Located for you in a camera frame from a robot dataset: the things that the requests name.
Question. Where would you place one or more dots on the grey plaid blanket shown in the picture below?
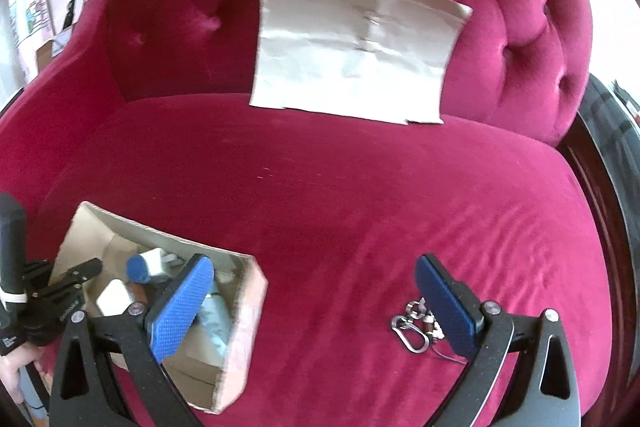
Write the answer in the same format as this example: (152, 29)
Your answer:
(620, 107)

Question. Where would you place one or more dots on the small white charger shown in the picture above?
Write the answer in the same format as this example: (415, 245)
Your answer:
(157, 257)

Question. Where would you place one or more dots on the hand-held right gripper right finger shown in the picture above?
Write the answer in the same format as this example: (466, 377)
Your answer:
(445, 312)

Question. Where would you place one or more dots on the white tube with green print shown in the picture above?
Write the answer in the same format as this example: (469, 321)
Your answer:
(217, 317)

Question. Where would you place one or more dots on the large white charger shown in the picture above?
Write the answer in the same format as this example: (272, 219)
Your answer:
(112, 299)

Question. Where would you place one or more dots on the cardboard box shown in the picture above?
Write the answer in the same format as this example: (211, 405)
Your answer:
(240, 312)

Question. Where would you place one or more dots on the person's left hand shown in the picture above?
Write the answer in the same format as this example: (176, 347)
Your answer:
(12, 377)

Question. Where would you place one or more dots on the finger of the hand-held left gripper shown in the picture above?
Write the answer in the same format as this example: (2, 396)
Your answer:
(77, 272)

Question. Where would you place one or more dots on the red velvet tufted sofa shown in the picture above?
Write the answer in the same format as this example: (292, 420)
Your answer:
(325, 187)

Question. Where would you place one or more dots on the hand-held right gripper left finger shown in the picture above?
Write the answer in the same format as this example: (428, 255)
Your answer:
(180, 312)

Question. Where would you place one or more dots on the creased brown paper sheet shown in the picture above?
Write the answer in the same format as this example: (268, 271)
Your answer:
(350, 42)

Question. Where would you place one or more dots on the small brown carton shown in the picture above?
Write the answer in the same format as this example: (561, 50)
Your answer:
(50, 52)

